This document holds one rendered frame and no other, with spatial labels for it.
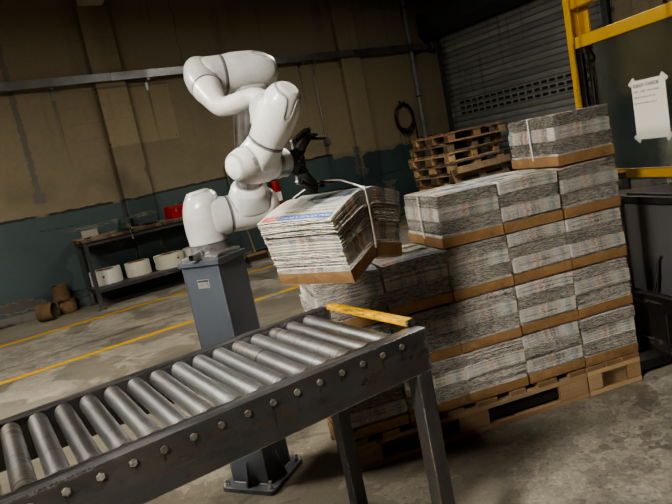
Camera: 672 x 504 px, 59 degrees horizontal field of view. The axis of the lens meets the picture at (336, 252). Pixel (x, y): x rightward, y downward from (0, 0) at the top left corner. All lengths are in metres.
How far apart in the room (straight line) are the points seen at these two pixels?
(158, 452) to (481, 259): 1.67
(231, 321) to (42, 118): 6.62
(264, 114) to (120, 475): 0.91
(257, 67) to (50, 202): 6.71
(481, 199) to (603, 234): 0.63
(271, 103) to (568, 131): 1.57
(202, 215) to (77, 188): 6.35
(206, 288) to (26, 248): 6.29
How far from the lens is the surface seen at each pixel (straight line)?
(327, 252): 1.78
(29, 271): 8.63
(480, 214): 2.58
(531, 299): 2.76
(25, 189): 8.63
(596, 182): 2.88
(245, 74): 2.13
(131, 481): 1.37
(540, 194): 2.72
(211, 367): 1.73
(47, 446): 1.54
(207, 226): 2.42
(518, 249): 2.69
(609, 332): 3.03
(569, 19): 3.51
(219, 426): 1.39
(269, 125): 1.59
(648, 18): 3.12
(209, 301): 2.46
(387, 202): 1.96
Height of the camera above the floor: 1.30
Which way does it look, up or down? 9 degrees down
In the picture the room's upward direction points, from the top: 11 degrees counter-clockwise
